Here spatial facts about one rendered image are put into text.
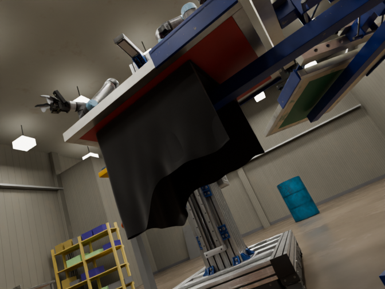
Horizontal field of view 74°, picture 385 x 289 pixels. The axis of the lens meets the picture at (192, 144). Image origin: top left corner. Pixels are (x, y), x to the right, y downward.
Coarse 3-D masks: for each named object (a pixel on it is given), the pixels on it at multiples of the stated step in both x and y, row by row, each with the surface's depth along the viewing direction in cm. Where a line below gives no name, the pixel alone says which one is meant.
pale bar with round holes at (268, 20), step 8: (256, 0) 78; (264, 0) 79; (256, 8) 81; (264, 8) 82; (272, 8) 84; (264, 16) 85; (272, 16) 87; (264, 24) 89; (272, 24) 91; (272, 32) 95; (280, 32) 96; (272, 40) 99; (280, 40) 101; (288, 64) 121
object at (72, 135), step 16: (224, 16) 73; (240, 16) 76; (208, 32) 77; (256, 32) 85; (256, 48) 93; (144, 64) 84; (128, 80) 86; (144, 80) 85; (272, 80) 120; (112, 96) 89; (128, 96) 89; (96, 112) 92; (80, 128) 96; (96, 144) 110
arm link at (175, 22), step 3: (180, 15) 155; (174, 18) 155; (177, 18) 154; (180, 18) 153; (183, 18) 153; (168, 21) 154; (171, 21) 154; (174, 21) 153; (177, 21) 153; (180, 21) 153; (168, 24) 153; (171, 24) 153; (174, 24) 153; (177, 24) 153; (171, 27) 153; (174, 27) 153; (171, 30) 154
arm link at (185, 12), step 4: (188, 4) 114; (192, 4) 114; (184, 8) 114; (188, 8) 113; (192, 8) 113; (196, 8) 114; (184, 12) 114; (188, 12) 113; (192, 12) 112; (184, 16) 114
